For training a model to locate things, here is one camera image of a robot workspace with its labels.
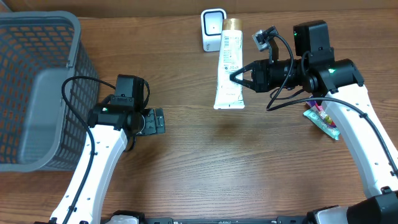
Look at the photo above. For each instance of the purple red pad pack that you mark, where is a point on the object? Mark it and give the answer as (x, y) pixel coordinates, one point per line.
(314, 106)

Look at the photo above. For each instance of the white tube gold cap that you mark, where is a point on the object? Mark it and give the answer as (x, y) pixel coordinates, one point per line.
(229, 95)

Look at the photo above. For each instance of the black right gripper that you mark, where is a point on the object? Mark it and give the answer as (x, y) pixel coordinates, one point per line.
(261, 75)

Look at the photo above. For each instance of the teal wet wipes pack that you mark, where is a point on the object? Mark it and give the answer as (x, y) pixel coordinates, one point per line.
(316, 119)

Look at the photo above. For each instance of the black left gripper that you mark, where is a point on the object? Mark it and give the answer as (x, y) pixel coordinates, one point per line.
(155, 124)

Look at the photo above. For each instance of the grey plastic mesh basket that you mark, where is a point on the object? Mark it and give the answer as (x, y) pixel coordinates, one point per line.
(43, 63)

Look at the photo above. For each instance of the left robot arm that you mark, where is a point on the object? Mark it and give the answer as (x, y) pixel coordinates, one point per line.
(111, 128)

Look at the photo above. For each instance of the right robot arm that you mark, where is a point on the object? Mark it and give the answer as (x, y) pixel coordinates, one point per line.
(340, 89)

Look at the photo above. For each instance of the white barcode scanner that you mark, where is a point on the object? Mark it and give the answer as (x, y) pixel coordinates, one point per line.
(211, 28)

